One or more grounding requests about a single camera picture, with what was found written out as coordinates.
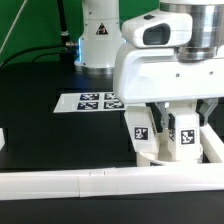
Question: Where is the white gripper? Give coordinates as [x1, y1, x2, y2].
[113, 43, 224, 130]

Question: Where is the black cable lower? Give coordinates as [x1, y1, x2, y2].
[30, 49, 80, 64]

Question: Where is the black cable upper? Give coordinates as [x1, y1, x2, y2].
[0, 41, 80, 69]

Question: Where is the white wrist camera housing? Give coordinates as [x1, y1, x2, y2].
[122, 10, 193, 48]

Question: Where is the black vertical post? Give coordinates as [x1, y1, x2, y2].
[57, 0, 75, 71]

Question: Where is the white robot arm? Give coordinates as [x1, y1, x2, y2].
[75, 0, 224, 125]

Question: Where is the thin white cable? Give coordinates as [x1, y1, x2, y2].
[0, 0, 28, 55]

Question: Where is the black cable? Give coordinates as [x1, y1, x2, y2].
[0, 41, 80, 69]
[30, 49, 80, 64]

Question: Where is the white marker base plate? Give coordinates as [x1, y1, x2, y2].
[54, 92, 126, 113]

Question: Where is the white left wall piece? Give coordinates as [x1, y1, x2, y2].
[0, 128, 5, 151]

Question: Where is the white front wall bar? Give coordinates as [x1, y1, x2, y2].
[0, 163, 224, 201]

